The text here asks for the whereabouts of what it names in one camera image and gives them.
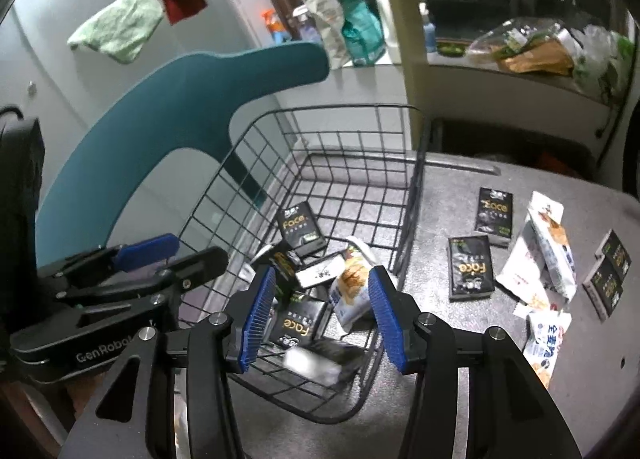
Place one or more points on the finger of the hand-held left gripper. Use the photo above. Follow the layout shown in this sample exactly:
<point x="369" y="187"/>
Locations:
<point x="145" y="251"/>
<point x="200" y="266"/>

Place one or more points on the blue white cracker packet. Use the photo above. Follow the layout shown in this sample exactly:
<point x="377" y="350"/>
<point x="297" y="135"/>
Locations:
<point x="542" y="339"/>
<point x="552" y="244"/>
<point x="350" y="289"/>

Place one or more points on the black product box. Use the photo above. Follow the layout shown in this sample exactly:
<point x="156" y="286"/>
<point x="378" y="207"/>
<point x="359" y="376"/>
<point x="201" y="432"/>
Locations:
<point x="320" y="361"/>

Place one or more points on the green dish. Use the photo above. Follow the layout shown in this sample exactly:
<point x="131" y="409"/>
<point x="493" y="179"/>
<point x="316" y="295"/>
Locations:
<point x="449" y="49"/>

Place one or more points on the white packet red label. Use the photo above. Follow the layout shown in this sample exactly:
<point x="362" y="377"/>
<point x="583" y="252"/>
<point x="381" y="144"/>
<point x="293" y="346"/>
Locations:
<point x="520" y="269"/>

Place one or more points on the blue pump bottle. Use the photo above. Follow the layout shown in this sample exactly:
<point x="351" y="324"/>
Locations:
<point x="430" y="34"/>

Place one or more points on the teal chair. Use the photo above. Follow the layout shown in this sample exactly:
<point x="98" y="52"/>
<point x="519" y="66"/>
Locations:
<point x="150" y="124"/>

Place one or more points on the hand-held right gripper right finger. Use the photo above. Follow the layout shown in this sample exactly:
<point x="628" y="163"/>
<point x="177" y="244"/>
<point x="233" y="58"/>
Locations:
<point x="392" y="319"/>

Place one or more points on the small white snack packet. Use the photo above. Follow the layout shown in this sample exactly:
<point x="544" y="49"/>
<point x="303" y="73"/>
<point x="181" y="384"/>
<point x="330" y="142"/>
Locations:
<point x="252" y="266"/>

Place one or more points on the white stand-up pouch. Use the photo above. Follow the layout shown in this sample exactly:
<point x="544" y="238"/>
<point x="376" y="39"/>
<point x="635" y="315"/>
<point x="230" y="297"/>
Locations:
<point x="327" y="24"/>

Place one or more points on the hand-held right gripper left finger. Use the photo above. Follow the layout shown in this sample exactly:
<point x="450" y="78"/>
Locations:
<point x="257" y="319"/>

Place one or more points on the teal stand-up pouch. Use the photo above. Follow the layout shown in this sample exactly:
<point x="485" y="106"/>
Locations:
<point x="364" y="31"/>

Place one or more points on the orange spray bottle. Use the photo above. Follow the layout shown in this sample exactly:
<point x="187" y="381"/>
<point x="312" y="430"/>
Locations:
<point x="274" y="26"/>

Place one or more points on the green towel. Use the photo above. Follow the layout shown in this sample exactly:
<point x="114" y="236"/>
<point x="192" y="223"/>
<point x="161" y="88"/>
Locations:
<point x="125" y="26"/>

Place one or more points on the clear bag of groceries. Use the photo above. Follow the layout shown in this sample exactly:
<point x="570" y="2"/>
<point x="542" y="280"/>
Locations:
<point x="525" y="51"/>

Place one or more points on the white green plastic bag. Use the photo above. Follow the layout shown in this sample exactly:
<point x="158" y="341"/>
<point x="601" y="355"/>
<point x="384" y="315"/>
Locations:
<point x="600" y="59"/>

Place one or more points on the pale yellow shelf unit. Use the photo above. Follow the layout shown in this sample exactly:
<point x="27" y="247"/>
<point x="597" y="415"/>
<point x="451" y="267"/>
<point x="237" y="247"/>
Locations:
<point x="400" y="39"/>

